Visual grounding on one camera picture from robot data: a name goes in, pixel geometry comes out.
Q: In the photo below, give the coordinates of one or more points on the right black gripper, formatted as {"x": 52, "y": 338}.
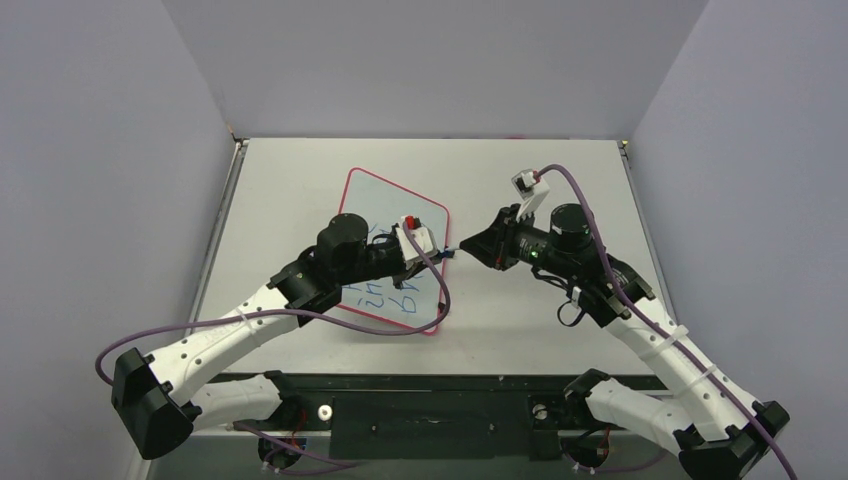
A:
{"x": 502, "y": 240}

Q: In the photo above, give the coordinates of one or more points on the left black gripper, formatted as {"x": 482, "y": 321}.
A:
{"x": 405, "y": 274}

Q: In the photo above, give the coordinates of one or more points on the pink-framed whiteboard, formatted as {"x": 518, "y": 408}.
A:
{"x": 382, "y": 203}

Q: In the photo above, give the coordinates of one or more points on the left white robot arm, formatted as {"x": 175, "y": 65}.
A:
{"x": 164, "y": 396}

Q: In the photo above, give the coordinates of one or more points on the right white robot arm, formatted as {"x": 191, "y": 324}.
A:
{"x": 715, "y": 428}

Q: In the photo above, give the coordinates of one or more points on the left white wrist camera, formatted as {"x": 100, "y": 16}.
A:
{"x": 416, "y": 241}

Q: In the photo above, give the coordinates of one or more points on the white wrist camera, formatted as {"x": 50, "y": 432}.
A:
{"x": 416, "y": 241}
{"x": 532, "y": 189}

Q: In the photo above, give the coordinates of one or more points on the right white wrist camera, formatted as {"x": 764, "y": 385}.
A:
{"x": 532, "y": 189}

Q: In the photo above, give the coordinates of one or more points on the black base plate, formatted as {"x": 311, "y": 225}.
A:
{"x": 428, "y": 417}

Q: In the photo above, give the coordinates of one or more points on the aluminium frame rail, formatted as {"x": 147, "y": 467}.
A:
{"x": 180, "y": 211}

